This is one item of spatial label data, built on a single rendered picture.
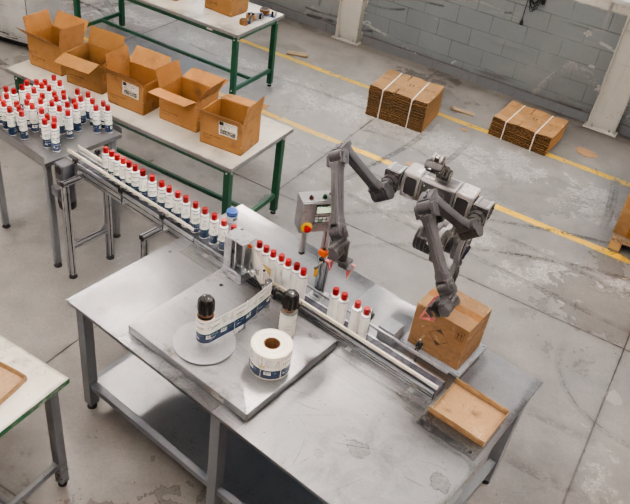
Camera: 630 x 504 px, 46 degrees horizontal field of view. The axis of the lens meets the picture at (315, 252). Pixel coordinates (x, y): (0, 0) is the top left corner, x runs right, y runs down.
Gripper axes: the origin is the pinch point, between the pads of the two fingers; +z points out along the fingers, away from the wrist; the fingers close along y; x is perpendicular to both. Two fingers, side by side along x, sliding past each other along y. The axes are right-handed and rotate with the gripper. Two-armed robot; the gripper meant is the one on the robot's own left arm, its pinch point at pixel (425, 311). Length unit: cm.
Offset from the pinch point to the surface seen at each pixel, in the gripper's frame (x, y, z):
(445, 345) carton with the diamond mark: 23.3, -7.5, 8.5
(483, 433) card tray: 58, 22, -4
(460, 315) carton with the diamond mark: 14.3, -14.9, -4.4
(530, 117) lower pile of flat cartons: 21, -458, 119
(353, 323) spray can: -11.3, 6.7, 37.1
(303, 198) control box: -77, -5, 24
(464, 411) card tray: 49, 15, 4
